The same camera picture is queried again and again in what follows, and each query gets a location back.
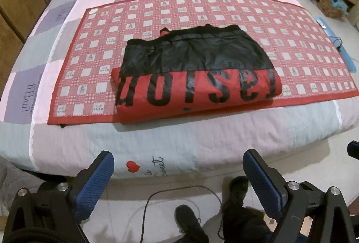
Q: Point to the red and black jacket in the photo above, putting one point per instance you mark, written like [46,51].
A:
[196,91]

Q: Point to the small cardboard box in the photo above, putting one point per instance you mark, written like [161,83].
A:
[329,6]

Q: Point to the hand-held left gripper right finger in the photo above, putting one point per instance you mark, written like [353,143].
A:
[260,187]

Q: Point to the grey cloth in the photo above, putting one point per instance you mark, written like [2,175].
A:
[16,181]

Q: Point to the red checked mat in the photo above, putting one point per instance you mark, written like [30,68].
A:
[224,13]

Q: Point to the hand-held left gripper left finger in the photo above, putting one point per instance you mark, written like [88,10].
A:
[95,189]

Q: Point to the person's black shoe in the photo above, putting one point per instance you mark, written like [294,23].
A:
[241,220]
[190,224]

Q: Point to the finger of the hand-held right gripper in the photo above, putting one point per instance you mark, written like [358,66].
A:
[354,150]

